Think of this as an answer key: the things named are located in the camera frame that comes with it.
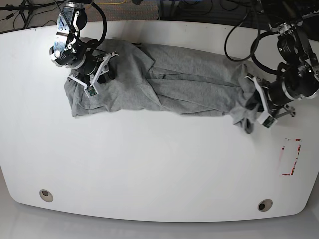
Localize grey T-shirt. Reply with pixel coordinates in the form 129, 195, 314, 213
64, 39, 260, 134

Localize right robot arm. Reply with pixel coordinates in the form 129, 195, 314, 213
49, 0, 117, 90

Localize left table cable grommet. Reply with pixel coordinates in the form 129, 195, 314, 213
39, 189, 53, 203

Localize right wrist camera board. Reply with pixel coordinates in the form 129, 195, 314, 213
85, 85, 98, 98

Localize red tape rectangle marking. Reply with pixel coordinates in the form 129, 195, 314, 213
279, 138, 302, 176

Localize table cable grommet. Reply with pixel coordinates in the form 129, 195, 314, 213
39, 189, 53, 203
258, 199, 273, 212

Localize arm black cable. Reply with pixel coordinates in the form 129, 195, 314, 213
49, 0, 108, 50
224, 0, 285, 75

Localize right table cable grommet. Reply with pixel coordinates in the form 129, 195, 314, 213
258, 199, 273, 212

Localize yellow cable on floor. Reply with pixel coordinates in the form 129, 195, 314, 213
94, 0, 125, 6

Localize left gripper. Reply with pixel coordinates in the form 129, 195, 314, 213
245, 74, 297, 120

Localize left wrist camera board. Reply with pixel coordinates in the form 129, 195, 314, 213
257, 112, 277, 129

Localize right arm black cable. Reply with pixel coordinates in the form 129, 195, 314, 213
49, 0, 108, 50

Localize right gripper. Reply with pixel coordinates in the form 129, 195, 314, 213
66, 51, 119, 87

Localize black tripod stand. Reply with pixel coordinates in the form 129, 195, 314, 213
0, 0, 56, 30

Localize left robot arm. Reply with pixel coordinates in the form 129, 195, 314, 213
251, 0, 319, 128

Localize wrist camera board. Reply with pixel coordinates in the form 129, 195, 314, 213
257, 112, 277, 129
85, 85, 98, 98

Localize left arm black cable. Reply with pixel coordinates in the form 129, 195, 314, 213
224, 0, 285, 75

